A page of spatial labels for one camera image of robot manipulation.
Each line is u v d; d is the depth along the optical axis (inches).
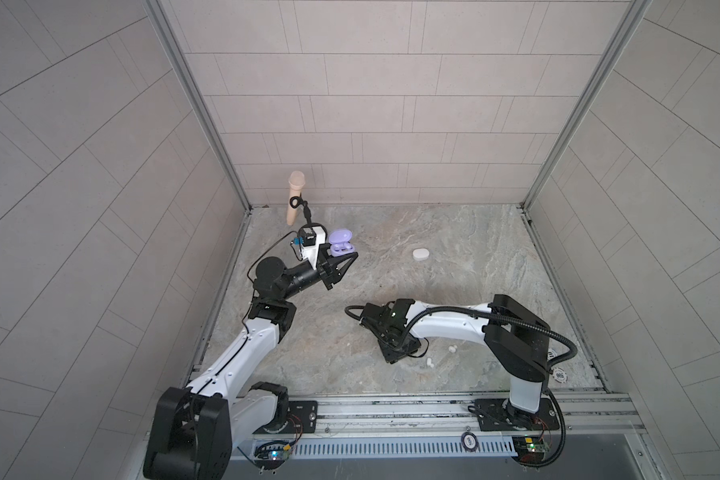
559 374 31.0
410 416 28.9
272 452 25.8
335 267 24.9
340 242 26.4
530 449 26.8
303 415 28.4
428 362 31.6
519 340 18.0
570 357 17.7
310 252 24.3
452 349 32.2
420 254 40.1
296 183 34.5
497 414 28.1
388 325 24.1
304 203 37.7
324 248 26.2
